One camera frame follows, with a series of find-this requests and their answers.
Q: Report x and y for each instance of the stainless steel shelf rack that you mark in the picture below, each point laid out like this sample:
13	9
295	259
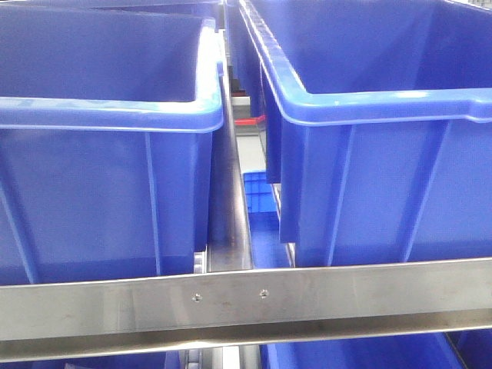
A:
234	304

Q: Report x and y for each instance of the blue crate behind gap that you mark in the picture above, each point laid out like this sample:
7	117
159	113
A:
266	248

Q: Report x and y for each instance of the right blue plastic bin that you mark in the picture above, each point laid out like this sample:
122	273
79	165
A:
378	125

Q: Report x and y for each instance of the blue plastic bin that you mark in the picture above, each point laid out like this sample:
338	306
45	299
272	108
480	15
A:
378	125
107	123

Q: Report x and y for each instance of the left blue plastic bin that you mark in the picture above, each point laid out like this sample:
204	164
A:
107	123

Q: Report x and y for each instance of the lower left blue bin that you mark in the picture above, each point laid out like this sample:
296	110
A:
152	360

